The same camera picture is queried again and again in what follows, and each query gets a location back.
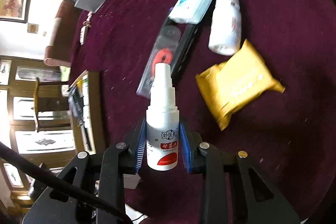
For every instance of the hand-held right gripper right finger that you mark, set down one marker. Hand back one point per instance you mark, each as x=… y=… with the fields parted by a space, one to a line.
x=185 y=150

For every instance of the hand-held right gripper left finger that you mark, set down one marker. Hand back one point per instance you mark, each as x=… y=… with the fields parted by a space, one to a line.
x=139 y=150

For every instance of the small white spray bottle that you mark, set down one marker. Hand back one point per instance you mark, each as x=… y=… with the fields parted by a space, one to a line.
x=162 y=134

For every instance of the cardboard box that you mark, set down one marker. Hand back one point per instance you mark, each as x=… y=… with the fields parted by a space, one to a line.
x=92 y=98

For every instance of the large white nozzle bottle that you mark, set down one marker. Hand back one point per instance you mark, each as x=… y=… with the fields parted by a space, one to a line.
x=225 y=27

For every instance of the yellow foil packet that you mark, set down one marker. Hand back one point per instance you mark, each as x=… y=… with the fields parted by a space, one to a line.
x=236 y=85

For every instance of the dark wooden chair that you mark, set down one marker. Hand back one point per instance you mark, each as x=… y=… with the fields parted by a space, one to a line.
x=50 y=106

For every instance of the long black flat package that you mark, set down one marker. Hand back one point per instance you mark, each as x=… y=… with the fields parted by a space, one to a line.
x=187 y=45

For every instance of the wooden glass-door cabinet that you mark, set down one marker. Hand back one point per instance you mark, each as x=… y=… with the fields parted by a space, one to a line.
x=23 y=124

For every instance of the brown armchair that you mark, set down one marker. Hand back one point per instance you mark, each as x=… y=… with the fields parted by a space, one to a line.
x=63 y=29

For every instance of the pale green tissue pack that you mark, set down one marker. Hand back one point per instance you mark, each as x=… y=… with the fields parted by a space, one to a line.
x=194 y=1

